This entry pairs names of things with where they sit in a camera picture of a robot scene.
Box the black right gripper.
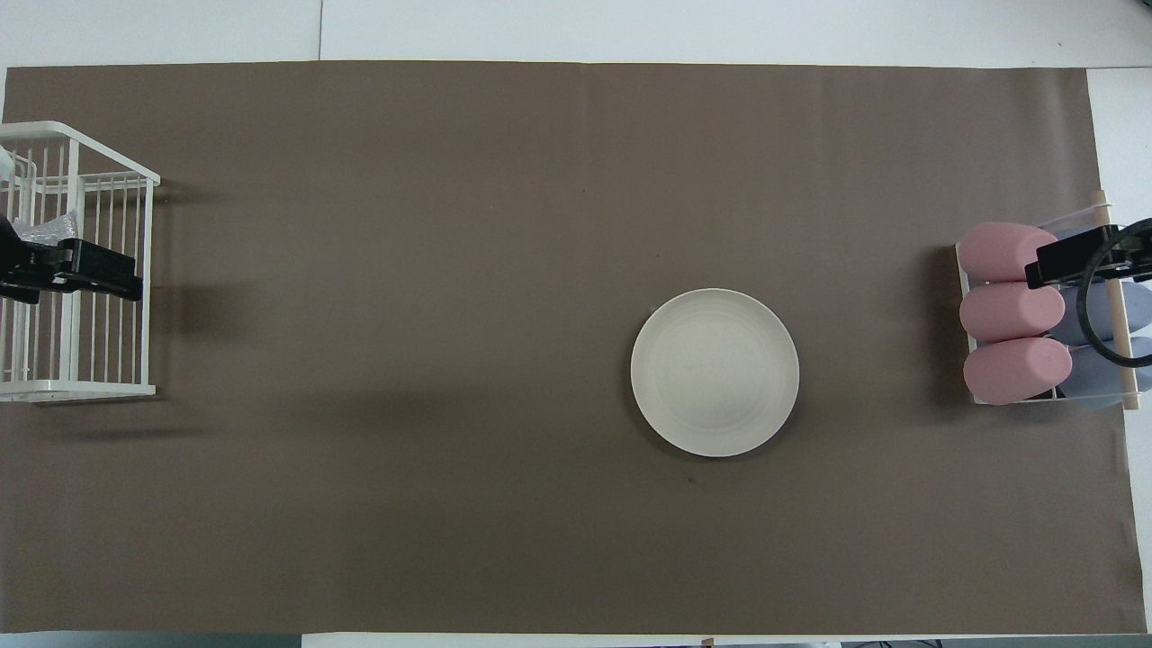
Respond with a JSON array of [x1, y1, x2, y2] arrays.
[[1026, 218, 1152, 291]]

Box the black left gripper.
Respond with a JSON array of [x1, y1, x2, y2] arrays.
[[0, 216, 143, 305]]

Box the silver mesh sponge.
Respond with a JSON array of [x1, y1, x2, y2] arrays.
[[13, 211, 77, 246]]

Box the cream round plate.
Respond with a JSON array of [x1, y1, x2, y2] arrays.
[[630, 288, 800, 458]]

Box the blue plastic cup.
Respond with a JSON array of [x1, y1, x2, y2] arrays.
[[1048, 286, 1152, 346], [1053, 225, 1152, 289], [1048, 337, 1152, 410]]

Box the pink plastic cup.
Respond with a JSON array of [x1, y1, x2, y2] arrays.
[[957, 222, 1063, 282], [959, 282, 1067, 345], [963, 337, 1074, 406]]

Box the wooden cup holder rack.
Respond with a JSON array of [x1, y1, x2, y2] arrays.
[[956, 191, 1142, 410]]

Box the brown table mat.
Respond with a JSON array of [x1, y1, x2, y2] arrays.
[[0, 59, 1148, 635]]

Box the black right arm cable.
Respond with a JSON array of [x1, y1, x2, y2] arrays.
[[1075, 225, 1152, 370]]

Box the white wire dish rack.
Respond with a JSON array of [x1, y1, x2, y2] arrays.
[[0, 121, 161, 403]]

